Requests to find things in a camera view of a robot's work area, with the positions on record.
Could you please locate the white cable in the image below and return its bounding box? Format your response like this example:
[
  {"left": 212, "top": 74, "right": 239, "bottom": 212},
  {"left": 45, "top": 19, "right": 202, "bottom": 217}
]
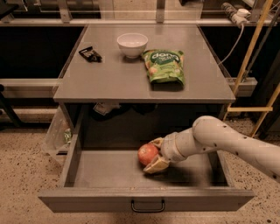
[{"left": 217, "top": 23, "right": 245, "bottom": 67}]

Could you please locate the white ceramic bowl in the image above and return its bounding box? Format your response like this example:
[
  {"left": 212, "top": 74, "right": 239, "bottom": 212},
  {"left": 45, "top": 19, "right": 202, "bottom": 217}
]
[{"left": 117, "top": 33, "right": 148, "bottom": 59}]

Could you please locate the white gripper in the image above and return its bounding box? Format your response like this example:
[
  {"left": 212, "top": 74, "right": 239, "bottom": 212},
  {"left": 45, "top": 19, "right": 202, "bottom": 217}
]
[{"left": 143, "top": 132, "right": 186, "bottom": 174}]

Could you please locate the grey cabinet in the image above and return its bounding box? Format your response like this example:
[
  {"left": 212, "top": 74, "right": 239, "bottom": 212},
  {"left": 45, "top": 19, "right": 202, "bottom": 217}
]
[{"left": 54, "top": 24, "right": 235, "bottom": 142}]

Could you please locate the black drawer handle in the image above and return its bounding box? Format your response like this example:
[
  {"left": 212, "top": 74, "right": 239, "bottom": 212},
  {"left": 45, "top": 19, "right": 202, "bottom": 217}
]
[{"left": 130, "top": 200, "right": 165, "bottom": 214}]

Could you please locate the paper label under cabinet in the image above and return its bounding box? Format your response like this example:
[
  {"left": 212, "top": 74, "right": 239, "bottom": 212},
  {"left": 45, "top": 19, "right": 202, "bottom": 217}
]
[{"left": 94, "top": 102, "right": 120, "bottom": 116}]

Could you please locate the white power strip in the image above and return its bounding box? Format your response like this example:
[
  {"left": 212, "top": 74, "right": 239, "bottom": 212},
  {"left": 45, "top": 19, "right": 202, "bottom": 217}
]
[{"left": 221, "top": 3, "right": 251, "bottom": 26}]

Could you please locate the green snack bag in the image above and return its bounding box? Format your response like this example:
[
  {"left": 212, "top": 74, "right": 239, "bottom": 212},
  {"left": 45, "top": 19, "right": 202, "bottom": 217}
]
[{"left": 142, "top": 49, "right": 185, "bottom": 86}]

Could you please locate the red apple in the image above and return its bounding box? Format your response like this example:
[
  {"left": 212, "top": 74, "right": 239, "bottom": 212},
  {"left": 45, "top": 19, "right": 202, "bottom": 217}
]
[{"left": 137, "top": 143, "right": 158, "bottom": 165}]

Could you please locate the yellow ladder frame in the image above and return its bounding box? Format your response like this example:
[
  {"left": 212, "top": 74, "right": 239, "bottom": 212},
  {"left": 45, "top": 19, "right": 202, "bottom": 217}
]
[{"left": 222, "top": 0, "right": 280, "bottom": 137}]

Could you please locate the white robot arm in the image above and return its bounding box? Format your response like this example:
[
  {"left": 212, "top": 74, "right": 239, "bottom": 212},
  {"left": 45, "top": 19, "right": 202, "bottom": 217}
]
[{"left": 143, "top": 115, "right": 280, "bottom": 182}]

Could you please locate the clear plastic bag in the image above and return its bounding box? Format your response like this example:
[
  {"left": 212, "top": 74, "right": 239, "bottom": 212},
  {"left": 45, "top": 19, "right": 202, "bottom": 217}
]
[{"left": 42, "top": 108, "right": 72, "bottom": 157}]

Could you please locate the small black snack packet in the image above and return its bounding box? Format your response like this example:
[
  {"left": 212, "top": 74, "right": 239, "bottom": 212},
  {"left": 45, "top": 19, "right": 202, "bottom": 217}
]
[{"left": 79, "top": 46, "right": 102, "bottom": 63}]

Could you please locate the open grey top drawer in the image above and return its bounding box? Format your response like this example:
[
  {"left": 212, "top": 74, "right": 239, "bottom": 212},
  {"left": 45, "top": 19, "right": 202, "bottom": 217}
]
[{"left": 38, "top": 108, "right": 256, "bottom": 214}]

